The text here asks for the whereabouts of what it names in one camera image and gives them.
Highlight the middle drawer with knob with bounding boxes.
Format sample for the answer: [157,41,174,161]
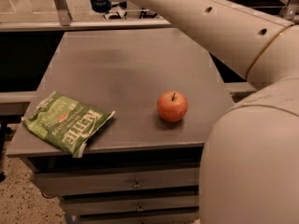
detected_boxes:
[60,191,198,216]

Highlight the drawer with knob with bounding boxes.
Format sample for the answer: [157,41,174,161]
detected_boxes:
[32,166,199,196]
[60,191,198,216]

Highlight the red apple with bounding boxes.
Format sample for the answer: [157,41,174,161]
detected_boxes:
[157,91,188,122]

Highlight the metal railing frame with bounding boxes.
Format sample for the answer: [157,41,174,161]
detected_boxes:
[1,0,298,36]

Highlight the bottom drawer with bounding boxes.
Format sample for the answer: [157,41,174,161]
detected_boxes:
[78,209,199,224]

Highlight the black office chair base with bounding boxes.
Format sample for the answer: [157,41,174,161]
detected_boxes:
[103,2,161,20]

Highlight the top drawer with knob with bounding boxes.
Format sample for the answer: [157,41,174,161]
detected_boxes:
[32,166,199,196]

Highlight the grey drawer cabinet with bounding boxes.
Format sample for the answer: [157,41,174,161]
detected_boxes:
[5,27,235,224]

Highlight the green jalapeno chip bag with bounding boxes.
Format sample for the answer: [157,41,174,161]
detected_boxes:
[22,91,115,158]

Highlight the blue pepsi can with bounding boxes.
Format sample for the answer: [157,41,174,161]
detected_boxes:
[90,0,111,13]

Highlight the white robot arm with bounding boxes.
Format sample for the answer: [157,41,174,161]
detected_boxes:
[109,0,299,224]

